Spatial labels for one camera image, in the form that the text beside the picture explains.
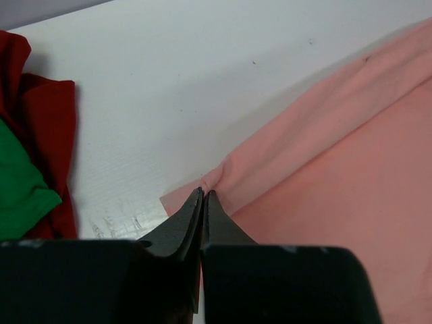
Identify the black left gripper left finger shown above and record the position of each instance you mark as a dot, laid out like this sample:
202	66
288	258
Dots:
168	262

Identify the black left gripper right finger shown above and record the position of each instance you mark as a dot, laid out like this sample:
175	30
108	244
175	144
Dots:
228	258

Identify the pink t shirt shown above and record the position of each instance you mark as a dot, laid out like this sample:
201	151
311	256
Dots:
347	164

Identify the green folded t shirt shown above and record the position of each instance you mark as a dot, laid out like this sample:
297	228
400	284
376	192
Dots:
25	197

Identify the red folded t shirt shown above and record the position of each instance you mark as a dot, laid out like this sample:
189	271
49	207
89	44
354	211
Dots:
41	113

